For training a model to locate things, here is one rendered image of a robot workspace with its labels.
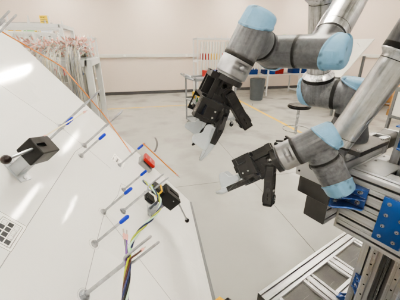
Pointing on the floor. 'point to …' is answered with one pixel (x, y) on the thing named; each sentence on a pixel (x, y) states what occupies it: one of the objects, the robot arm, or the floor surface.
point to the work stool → (296, 117)
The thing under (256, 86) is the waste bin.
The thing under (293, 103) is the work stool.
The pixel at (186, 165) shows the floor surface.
